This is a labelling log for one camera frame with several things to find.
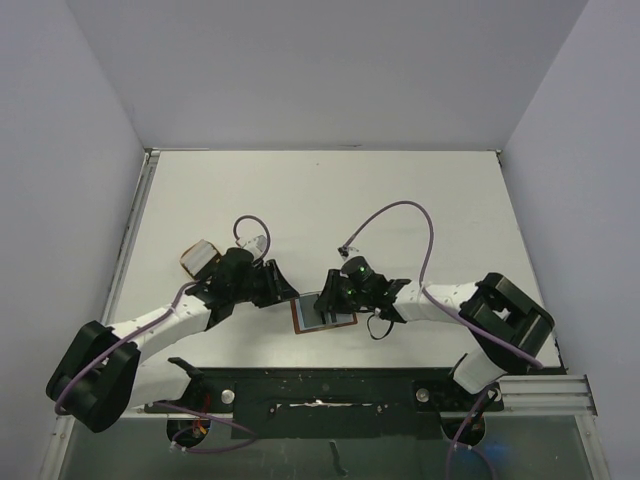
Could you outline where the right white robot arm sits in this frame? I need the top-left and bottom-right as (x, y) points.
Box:
(314, 256), (555, 409)

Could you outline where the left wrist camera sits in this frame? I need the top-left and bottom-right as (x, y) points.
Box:
(236, 235), (269, 260)

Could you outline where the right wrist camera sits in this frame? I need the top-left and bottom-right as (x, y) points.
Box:
(338, 245), (360, 260)

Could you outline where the brown leather card holder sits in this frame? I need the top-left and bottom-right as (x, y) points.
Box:
(290, 292), (358, 335)

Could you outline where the aluminium frame rail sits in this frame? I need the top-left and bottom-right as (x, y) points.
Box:
(499, 375), (598, 416)

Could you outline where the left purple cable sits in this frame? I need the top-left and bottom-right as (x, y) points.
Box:
(53, 214), (271, 454)

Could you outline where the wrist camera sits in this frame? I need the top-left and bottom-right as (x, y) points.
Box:
(236, 235), (269, 260)
(338, 245), (360, 260)

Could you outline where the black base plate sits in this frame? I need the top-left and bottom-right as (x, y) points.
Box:
(174, 368), (476, 439)

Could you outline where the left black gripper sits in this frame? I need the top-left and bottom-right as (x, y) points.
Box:
(232, 259), (298, 308)

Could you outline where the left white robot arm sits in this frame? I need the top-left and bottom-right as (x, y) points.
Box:
(46, 246), (299, 433)

